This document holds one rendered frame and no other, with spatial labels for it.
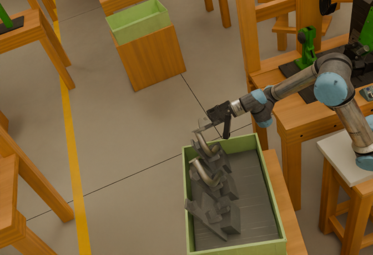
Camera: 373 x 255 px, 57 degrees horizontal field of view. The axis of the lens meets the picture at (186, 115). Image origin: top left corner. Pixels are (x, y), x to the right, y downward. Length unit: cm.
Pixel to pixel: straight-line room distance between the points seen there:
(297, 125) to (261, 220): 59
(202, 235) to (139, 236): 117
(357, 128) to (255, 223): 62
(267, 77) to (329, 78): 104
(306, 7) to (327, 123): 74
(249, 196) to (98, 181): 182
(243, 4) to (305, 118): 75
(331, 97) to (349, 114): 13
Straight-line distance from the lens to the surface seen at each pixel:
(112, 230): 292
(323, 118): 203
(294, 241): 171
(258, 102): 155
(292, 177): 233
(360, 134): 154
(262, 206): 173
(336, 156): 187
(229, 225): 160
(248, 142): 190
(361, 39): 228
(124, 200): 303
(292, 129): 197
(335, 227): 239
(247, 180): 182
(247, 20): 219
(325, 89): 136
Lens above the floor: 233
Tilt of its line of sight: 42 degrees down
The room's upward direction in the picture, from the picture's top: 17 degrees counter-clockwise
